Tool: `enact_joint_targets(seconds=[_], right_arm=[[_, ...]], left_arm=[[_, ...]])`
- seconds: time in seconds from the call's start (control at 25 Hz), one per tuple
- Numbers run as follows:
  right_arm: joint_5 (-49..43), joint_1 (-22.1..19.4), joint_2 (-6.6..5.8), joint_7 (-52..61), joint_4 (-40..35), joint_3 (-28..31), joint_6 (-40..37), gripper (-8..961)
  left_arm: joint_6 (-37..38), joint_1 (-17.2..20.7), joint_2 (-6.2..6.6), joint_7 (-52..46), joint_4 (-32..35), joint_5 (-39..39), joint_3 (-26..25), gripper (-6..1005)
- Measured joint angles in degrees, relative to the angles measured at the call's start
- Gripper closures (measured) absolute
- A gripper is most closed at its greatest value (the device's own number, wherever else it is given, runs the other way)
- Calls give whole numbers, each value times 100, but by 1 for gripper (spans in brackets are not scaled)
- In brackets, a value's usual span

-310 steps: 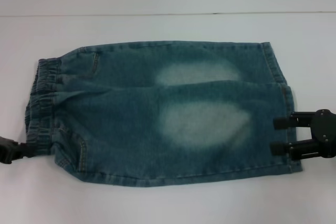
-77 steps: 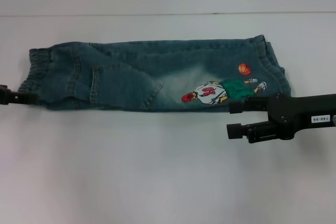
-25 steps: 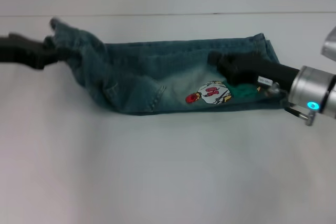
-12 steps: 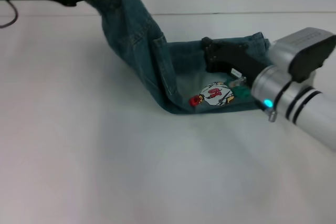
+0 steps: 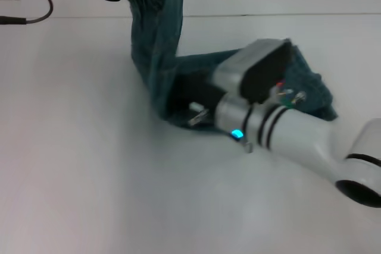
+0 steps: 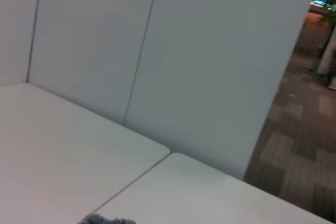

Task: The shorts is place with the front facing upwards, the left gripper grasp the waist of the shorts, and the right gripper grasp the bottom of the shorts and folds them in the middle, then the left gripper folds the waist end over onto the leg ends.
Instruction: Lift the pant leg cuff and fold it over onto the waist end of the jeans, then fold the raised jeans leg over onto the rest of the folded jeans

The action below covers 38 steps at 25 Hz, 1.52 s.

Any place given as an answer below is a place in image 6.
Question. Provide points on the blue denim shorts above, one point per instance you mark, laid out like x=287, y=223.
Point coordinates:
x=109, y=220

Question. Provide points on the green potted plant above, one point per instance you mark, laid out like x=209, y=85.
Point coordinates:
x=328, y=11

